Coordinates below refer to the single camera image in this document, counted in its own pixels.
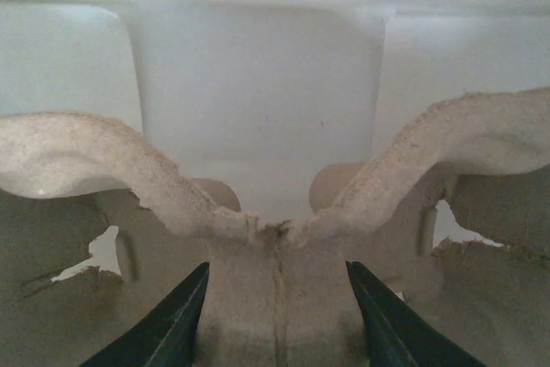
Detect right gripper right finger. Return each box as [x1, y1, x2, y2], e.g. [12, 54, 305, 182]
[346, 261, 484, 367]

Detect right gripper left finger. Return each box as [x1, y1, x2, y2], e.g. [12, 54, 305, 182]
[82, 262, 210, 367]

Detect brown pulp cup carrier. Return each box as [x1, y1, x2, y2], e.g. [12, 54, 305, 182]
[1, 88, 549, 366]

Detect blue checkered paper bag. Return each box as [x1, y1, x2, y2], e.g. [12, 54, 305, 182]
[1, 0, 549, 220]

